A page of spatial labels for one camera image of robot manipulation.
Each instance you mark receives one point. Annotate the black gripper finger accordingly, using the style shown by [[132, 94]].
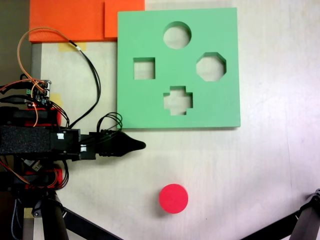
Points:
[[131, 148], [132, 142]]

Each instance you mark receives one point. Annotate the red cylinder block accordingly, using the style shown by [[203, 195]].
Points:
[[173, 198]]

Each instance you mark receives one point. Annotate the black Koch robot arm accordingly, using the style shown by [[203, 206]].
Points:
[[30, 141]]

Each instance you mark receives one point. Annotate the large orange foam block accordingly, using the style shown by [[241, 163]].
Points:
[[66, 20]]

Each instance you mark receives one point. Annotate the green shape-sorter board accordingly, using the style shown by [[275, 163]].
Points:
[[155, 110]]

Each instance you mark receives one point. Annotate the red base clamp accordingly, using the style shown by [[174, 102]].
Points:
[[56, 176], [53, 117]]

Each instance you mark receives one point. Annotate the yellow tape square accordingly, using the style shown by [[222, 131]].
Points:
[[58, 99]]

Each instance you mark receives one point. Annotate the black circuit board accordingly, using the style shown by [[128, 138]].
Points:
[[33, 165]]

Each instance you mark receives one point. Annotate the black tripod leg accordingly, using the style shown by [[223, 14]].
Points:
[[303, 220], [82, 227]]

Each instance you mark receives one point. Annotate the yellow tape strip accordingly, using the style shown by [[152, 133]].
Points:
[[66, 47]]

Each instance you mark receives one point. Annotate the grey metal bar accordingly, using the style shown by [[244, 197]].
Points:
[[36, 62]]

